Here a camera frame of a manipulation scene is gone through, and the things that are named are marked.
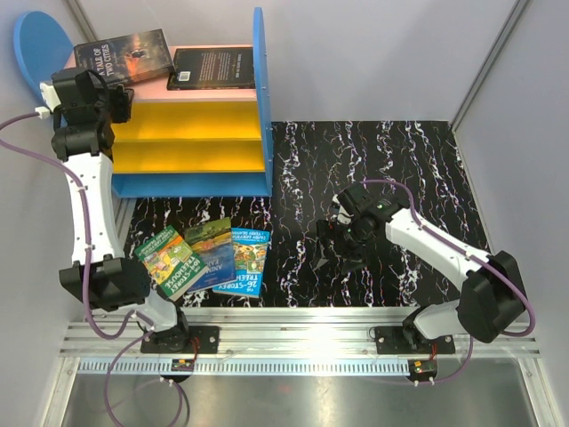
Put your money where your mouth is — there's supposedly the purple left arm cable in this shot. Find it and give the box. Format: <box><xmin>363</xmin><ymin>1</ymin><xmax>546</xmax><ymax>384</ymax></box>
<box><xmin>0</xmin><ymin>109</ymin><xmax>192</xmax><ymax>427</ymax></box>

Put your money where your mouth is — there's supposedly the white slotted cable duct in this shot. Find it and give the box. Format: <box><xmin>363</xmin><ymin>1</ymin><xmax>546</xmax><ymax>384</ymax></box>
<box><xmin>78</xmin><ymin>358</ymin><xmax>410</xmax><ymax>376</ymax></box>

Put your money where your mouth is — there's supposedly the black marble pattern mat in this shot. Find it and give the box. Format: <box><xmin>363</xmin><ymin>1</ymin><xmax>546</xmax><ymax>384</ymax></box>
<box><xmin>124</xmin><ymin>121</ymin><xmax>488</xmax><ymax>308</ymax></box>

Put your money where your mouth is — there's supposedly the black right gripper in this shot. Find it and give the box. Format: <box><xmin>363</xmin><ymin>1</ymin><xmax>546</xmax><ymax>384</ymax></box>
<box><xmin>312</xmin><ymin>219</ymin><xmax>375</xmax><ymax>276</ymax></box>

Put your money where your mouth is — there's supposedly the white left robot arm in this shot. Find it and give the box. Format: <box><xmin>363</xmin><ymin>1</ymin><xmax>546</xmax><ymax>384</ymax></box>
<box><xmin>40</xmin><ymin>67</ymin><xmax>194</xmax><ymax>353</ymax></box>

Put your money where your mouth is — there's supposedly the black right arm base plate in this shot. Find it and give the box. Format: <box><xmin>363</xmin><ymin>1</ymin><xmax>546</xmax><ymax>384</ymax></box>
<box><xmin>371</xmin><ymin>326</ymin><xmax>455</xmax><ymax>356</ymax></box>

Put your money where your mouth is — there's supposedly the aluminium mounting rail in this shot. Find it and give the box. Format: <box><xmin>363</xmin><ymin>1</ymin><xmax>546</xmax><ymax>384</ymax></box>
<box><xmin>59</xmin><ymin>307</ymin><xmax>541</xmax><ymax>360</ymax></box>

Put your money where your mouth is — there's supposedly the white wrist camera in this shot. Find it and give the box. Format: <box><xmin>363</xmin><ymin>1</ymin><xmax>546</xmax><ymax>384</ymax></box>
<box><xmin>35</xmin><ymin>82</ymin><xmax>61</xmax><ymax>120</ymax></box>
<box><xmin>331</xmin><ymin>195</ymin><xmax>354</xmax><ymax>225</ymax></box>

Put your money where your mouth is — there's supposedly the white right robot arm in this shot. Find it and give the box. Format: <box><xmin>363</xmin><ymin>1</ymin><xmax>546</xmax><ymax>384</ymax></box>
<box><xmin>314</xmin><ymin>181</ymin><xmax>535</xmax><ymax>353</ymax></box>

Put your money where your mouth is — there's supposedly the dark Three Days To See book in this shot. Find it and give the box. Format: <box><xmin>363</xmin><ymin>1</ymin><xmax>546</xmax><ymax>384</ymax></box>
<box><xmin>166</xmin><ymin>46</ymin><xmax>255</xmax><ymax>91</ymax></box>

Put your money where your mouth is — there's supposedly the colourful wooden bookshelf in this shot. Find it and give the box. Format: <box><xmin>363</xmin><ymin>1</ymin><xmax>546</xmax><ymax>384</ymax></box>
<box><xmin>14</xmin><ymin>9</ymin><xmax>273</xmax><ymax>198</ymax></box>

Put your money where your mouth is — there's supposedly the green 104-Storey Treehouse book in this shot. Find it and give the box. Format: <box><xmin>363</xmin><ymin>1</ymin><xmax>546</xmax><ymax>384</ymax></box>
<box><xmin>135</xmin><ymin>226</ymin><xmax>209</xmax><ymax>302</ymax></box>

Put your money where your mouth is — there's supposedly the blue 26-Storey Treehouse book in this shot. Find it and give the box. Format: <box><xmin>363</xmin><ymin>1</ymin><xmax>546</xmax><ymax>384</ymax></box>
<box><xmin>212</xmin><ymin>228</ymin><xmax>271</xmax><ymax>299</ymax></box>

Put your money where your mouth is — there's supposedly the dark Tale Of Two Cities book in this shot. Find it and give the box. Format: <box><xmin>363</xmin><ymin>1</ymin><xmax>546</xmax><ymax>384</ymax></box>
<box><xmin>74</xmin><ymin>28</ymin><xmax>174</xmax><ymax>85</ymax></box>

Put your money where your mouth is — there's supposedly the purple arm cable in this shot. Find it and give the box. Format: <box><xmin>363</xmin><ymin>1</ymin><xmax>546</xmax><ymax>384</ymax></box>
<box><xmin>0</xmin><ymin>109</ymin><xmax>192</xmax><ymax>427</ymax></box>
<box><xmin>359</xmin><ymin>177</ymin><xmax>537</xmax><ymax>386</ymax></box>

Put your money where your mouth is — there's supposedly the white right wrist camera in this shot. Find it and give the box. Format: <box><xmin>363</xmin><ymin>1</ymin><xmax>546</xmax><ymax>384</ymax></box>
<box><xmin>331</xmin><ymin>195</ymin><xmax>354</xmax><ymax>225</ymax></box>

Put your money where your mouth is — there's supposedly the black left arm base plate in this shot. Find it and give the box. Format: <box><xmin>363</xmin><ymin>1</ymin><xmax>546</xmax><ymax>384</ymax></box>
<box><xmin>140</xmin><ymin>326</ymin><xmax>220</xmax><ymax>355</ymax></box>

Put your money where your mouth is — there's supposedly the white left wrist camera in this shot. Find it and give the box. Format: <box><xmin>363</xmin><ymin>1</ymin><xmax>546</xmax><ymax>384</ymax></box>
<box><xmin>35</xmin><ymin>82</ymin><xmax>61</xmax><ymax>120</ymax></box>

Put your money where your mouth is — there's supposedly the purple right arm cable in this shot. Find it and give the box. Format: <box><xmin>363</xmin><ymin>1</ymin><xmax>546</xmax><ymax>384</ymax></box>
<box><xmin>359</xmin><ymin>177</ymin><xmax>537</xmax><ymax>386</ymax></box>

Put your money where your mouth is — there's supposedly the blue Animal Farm book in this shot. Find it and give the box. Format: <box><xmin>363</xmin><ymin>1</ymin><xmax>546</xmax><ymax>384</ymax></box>
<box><xmin>184</xmin><ymin>218</ymin><xmax>236</xmax><ymax>293</ymax></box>

